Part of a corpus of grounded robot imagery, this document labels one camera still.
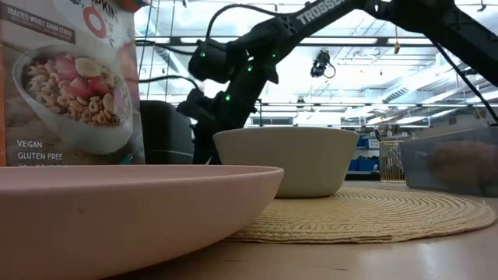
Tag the pink shallow plate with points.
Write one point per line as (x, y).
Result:
(116, 218)

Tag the blue storage bin shelf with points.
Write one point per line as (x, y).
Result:
(363, 165)

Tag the cereal box with bowl picture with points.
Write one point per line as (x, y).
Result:
(58, 128)

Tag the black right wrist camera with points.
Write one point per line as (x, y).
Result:
(196, 105)

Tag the cream ceramic bowl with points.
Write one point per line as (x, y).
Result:
(288, 163)

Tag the black toaster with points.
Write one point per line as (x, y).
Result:
(167, 132)

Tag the black overhead frame bar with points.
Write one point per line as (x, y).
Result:
(383, 41)

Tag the clear plastic storage bin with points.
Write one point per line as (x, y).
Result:
(416, 171)

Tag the silver ventilation duct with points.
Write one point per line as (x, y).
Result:
(420, 79)

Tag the round woven straw placemat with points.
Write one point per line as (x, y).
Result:
(369, 218)

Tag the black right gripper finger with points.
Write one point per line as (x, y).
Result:
(202, 149)

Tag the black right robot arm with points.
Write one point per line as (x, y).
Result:
(319, 9)

